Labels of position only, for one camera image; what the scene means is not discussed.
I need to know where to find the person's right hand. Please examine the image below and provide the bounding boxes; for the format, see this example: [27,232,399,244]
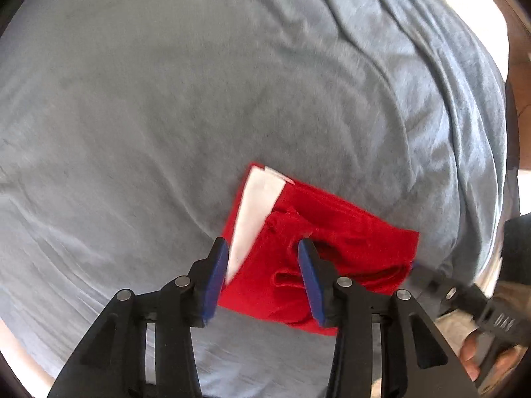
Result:
[460,332,525,383]

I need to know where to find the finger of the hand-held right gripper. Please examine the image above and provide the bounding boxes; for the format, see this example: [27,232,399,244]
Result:
[410,263,492,326]

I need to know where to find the grey bed blanket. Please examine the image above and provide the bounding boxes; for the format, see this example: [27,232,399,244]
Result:
[0,0,520,398]

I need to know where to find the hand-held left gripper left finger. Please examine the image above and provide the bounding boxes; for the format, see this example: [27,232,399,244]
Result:
[47,237,230,398]

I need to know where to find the red shorts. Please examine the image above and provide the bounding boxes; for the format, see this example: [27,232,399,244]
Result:
[216,163,420,337]

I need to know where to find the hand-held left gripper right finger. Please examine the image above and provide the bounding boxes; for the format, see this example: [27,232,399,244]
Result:
[298,238,480,398]

